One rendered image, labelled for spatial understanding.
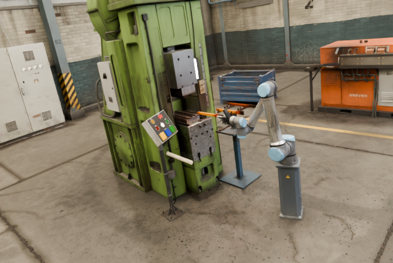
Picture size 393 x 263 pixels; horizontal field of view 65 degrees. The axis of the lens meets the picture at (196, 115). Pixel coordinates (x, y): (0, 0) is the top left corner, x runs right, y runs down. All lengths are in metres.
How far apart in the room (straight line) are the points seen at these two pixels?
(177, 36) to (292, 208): 2.23
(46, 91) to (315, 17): 8.05
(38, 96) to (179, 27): 5.24
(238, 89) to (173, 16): 4.03
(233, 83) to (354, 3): 4.60
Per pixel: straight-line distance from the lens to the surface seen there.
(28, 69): 8.18
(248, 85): 7.21
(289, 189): 3.28
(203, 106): 3.93
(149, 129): 3.09
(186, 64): 3.53
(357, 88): 6.30
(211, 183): 4.03
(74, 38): 9.34
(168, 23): 3.59
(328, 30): 10.63
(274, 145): 2.93
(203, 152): 3.79
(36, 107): 8.26
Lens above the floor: 2.06
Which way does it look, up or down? 17 degrees down
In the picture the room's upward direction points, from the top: 9 degrees counter-clockwise
